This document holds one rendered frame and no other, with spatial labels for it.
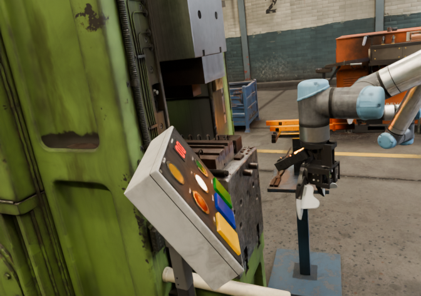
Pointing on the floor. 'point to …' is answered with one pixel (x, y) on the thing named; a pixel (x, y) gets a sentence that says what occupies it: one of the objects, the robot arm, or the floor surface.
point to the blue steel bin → (244, 103)
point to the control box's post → (181, 274)
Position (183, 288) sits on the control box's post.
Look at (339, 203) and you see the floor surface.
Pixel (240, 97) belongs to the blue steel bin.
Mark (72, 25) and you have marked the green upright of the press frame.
